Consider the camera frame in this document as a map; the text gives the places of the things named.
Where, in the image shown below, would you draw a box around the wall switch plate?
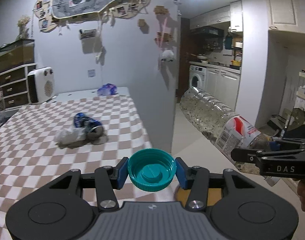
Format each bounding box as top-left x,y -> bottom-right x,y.
88,69 -> 96,77

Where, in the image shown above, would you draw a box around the white tissue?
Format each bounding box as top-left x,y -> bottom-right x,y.
54,128 -> 86,146

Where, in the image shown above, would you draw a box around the purple blue plastic bag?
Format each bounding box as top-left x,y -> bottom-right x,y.
97,83 -> 118,96

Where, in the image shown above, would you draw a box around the black range hood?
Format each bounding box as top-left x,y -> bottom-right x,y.
190,26 -> 224,38

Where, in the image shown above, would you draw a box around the white kitchen cabinets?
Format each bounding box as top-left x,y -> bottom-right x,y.
189,0 -> 244,109

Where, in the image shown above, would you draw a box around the glass fish tank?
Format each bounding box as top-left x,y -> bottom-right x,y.
0,38 -> 35,74

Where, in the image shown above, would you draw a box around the blue crushed can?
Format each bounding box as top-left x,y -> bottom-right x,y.
73,113 -> 104,140

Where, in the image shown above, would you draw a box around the wall shelf with items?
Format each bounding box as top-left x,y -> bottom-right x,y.
79,29 -> 97,40

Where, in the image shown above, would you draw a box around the white washing machine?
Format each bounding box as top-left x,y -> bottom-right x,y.
189,65 -> 207,90

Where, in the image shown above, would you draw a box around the white space heater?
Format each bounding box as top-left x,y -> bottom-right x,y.
27,67 -> 55,104

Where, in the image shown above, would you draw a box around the white drawer unit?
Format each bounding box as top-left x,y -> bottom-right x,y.
0,63 -> 37,109

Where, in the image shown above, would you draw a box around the clear plastic bottle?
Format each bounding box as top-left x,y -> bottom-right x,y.
180,87 -> 270,175

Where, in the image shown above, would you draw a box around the checkered table cloth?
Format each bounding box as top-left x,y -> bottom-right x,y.
0,95 -> 153,240

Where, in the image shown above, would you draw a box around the wall photo board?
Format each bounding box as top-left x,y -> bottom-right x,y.
34,0 -> 151,32

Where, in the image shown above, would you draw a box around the white plush sheep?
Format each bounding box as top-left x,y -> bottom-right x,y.
161,50 -> 175,62

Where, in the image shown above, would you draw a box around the dried flower bouquet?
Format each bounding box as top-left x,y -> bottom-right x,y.
17,15 -> 30,40

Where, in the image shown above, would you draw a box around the teal bottle cap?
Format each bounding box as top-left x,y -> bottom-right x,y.
127,148 -> 176,192

